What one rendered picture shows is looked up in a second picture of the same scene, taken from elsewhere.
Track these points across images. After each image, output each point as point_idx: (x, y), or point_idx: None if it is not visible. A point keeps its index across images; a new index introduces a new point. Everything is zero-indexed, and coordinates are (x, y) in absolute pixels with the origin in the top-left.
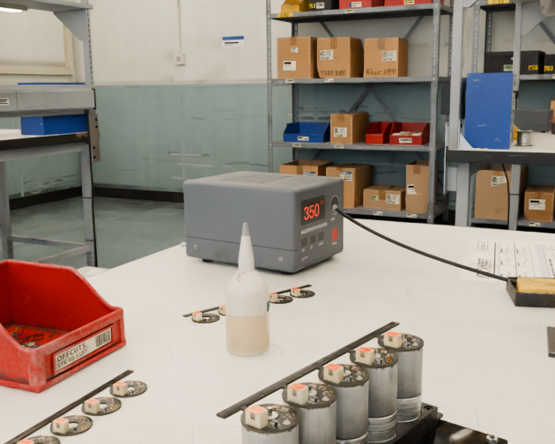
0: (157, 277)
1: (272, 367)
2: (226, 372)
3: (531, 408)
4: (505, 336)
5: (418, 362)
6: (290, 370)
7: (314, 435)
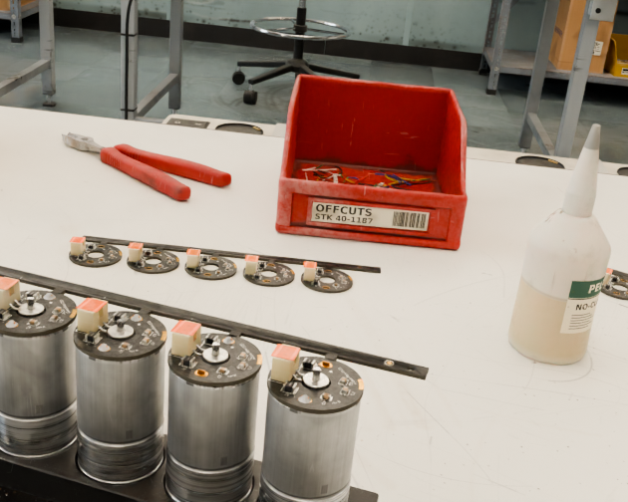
0: None
1: (496, 380)
2: (443, 342)
3: None
4: None
5: (289, 432)
6: (503, 399)
7: None
